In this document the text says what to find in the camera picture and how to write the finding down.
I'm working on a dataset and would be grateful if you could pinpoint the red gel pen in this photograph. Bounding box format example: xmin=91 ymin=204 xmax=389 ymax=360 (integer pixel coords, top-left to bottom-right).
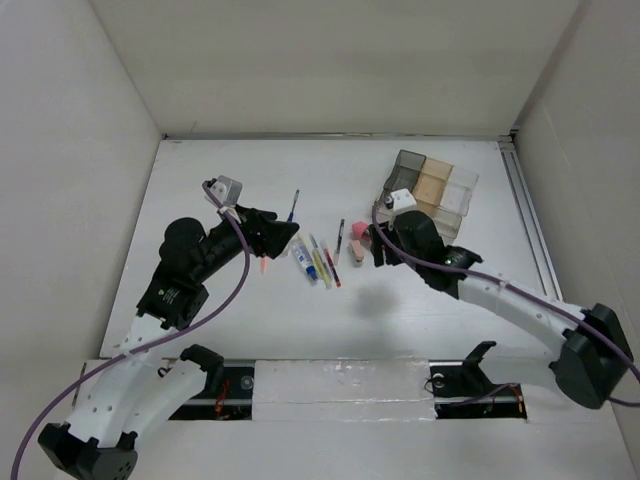
xmin=320 ymin=241 xmax=342 ymax=288

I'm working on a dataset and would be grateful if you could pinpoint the purple cable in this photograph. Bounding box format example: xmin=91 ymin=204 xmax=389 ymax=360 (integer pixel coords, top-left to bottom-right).
xmin=372 ymin=203 xmax=640 ymax=406
xmin=9 ymin=180 xmax=253 ymax=480

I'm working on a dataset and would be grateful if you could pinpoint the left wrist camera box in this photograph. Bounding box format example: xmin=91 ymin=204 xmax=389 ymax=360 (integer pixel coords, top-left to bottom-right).
xmin=203 ymin=176 xmax=243 ymax=208

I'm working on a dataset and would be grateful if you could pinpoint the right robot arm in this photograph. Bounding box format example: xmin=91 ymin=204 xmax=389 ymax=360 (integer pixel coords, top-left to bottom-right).
xmin=369 ymin=211 xmax=639 ymax=409

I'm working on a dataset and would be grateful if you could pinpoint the clear compartment desk organizer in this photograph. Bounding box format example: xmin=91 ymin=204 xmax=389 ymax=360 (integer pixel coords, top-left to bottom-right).
xmin=376 ymin=150 xmax=479 ymax=244

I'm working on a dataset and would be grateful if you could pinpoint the yellow highlighter pen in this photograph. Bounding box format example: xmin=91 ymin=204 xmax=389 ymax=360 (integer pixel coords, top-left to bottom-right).
xmin=309 ymin=235 xmax=332 ymax=290
xmin=280 ymin=235 xmax=296 ymax=257

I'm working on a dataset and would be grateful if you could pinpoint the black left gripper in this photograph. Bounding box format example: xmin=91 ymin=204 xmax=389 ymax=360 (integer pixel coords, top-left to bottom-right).
xmin=192 ymin=202 xmax=297 ymax=283

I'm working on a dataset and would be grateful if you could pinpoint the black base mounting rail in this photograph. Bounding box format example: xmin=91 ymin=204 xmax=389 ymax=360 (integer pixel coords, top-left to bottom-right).
xmin=171 ymin=359 xmax=525 ymax=423

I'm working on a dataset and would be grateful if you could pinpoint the black gel pen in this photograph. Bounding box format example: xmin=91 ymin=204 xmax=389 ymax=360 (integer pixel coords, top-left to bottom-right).
xmin=334 ymin=218 xmax=345 ymax=265

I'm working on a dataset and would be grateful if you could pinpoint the blue white glue tube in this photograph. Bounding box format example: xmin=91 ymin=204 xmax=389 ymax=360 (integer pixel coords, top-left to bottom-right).
xmin=292 ymin=235 xmax=318 ymax=283

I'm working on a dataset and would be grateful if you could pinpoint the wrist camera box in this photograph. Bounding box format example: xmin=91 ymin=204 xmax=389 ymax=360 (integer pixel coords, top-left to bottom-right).
xmin=383 ymin=188 xmax=417 ymax=218
xmin=203 ymin=176 xmax=243 ymax=208

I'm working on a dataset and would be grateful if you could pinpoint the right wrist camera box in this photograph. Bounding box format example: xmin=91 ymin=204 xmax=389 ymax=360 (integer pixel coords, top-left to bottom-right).
xmin=383 ymin=188 xmax=417 ymax=218

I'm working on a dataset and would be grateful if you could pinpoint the blue ballpoint pen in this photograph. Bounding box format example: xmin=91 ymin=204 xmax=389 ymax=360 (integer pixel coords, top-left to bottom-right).
xmin=287 ymin=189 xmax=300 ymax=222

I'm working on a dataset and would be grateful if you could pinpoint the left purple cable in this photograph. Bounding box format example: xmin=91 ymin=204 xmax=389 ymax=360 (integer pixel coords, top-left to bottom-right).
xmin=9 ymin=180 xmax=253 ymax=480

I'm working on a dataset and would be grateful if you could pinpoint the pink eraser roll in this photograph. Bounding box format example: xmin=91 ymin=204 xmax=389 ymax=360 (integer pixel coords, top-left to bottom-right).
xmin=351 ymin=221 xmax=370 ymax=242

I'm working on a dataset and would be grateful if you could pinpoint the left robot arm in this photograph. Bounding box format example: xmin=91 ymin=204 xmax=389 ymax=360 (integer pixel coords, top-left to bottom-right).
xmin=38 ymin=207 xmax=299 ymax=479

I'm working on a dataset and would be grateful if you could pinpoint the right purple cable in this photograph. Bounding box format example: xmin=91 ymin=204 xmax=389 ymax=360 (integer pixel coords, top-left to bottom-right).
xmin=372 ymin=203 xmax=640 ymax=406

